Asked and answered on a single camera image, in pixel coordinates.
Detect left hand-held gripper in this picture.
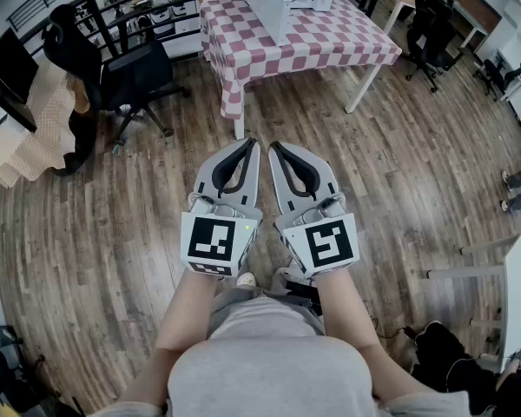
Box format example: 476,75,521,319
180,138,265,280

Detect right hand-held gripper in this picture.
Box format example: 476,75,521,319
267,141,361,279

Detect white microwave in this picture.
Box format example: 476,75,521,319
241,0,339,47

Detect person's left forearm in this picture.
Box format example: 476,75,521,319
154,268,221,354

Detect person's right forearm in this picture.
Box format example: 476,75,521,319
314,269,377,351

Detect white-legged table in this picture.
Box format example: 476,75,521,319
233,61,383,141

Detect person's grey trousers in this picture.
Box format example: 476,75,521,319
208,267,327,336

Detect pink white checkered tablecloth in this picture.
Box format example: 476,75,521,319
198,0,404,141

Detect black garment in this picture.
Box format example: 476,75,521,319
54,102,99,177

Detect person's grey shirt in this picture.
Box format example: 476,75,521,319
90,295,474,417

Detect black high-back office chair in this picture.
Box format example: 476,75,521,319
42,4,193,145

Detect black metal railing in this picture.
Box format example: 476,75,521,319
6,0,387,64

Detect beige patterned cloth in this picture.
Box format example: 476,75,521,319
0,58,91,189

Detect black backpack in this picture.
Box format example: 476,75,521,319
410,319,503,407

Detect white rectangular desk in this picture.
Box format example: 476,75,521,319
427,222,521,373

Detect black monitor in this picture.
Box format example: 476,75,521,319
0,27,41,134

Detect black equipment stand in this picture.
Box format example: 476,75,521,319
0,323,44,417

